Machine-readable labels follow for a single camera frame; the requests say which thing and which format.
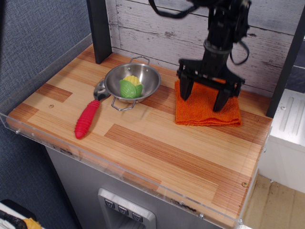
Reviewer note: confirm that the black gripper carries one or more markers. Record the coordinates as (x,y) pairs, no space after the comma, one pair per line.
(211,71)

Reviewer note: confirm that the orange towel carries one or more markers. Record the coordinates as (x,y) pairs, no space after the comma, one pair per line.
(198,108)

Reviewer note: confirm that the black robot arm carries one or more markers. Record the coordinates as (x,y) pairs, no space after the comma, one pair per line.
(227,24)

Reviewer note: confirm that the toy corn cob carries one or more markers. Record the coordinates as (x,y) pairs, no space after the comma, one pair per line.
(131,87)

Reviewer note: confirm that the white toy sink unit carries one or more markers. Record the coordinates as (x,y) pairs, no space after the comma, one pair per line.
(283,156)

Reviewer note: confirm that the silver dispenser button panel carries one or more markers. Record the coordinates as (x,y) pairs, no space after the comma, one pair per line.
(120,213)

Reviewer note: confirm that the grey toy fridge cabinet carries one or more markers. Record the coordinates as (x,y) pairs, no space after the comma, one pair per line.
(82,183)

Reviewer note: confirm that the clear acrylic table guard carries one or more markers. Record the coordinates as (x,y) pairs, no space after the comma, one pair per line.
(202,170)

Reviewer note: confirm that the black and yellow object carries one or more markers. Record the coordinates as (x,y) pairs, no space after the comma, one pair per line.
(15,216)

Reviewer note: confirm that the stainless steel bowl with handles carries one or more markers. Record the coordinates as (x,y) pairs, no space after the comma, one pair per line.
(140,67)

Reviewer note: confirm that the black right frame post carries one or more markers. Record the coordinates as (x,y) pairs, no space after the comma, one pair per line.
(289,62)

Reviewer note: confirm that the black frame post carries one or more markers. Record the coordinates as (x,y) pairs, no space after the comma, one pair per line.
(100,31)
(289,62)

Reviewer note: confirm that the red handled metal spoon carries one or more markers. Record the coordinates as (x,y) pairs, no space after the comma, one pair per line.
(85,120)

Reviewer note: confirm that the black left frame post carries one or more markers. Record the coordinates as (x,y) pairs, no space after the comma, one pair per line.
(100,31)

